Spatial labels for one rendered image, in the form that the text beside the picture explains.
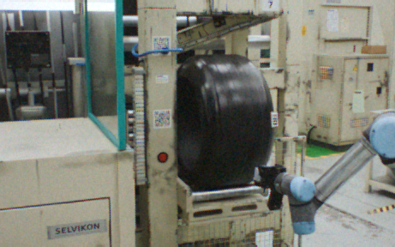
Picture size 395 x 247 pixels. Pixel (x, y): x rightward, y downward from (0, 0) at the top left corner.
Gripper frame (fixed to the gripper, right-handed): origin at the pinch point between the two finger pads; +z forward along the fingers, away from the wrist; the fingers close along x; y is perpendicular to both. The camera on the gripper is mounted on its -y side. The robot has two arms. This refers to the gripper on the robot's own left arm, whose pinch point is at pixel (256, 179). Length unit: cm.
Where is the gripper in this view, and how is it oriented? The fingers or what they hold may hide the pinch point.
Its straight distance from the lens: 197.7
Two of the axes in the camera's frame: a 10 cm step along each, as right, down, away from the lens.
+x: -9.4, 0.6, -3.4
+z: -3.4, -0.5, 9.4
